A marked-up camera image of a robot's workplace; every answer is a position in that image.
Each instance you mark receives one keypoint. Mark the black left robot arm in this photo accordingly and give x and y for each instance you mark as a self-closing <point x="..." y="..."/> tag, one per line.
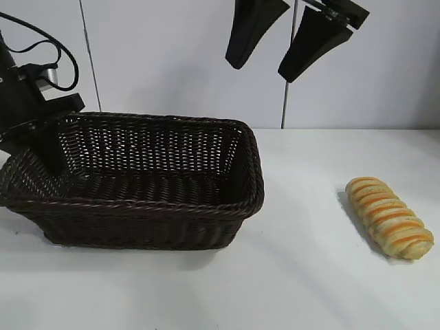
<point x="6" y="51"/>

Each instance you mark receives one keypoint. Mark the long striped bread loaf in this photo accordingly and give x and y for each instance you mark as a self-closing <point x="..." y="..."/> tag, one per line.
<point x="388" y="220"/>

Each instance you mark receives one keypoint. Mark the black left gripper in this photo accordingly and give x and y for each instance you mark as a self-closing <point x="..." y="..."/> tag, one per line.
<point x="20" y="99"/>

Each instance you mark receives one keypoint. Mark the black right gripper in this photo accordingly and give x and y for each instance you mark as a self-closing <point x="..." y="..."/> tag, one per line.
<point x="347" y="11"/>

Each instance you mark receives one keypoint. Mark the dark brown wicker basket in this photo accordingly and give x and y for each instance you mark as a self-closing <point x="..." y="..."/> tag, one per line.
<point x="137" y="213"/>

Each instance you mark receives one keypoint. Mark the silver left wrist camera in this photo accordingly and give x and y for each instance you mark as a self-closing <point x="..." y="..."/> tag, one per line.
<point x="49" y="79"/>

